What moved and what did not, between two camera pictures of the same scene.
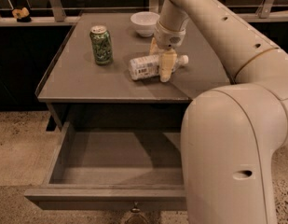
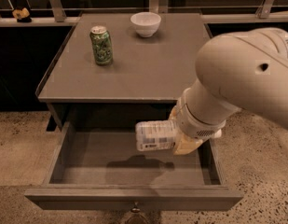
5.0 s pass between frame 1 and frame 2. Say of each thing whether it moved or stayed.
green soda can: stayed
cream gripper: moved
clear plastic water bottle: moved
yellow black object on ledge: stayed
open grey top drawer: stayed
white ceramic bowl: stayed
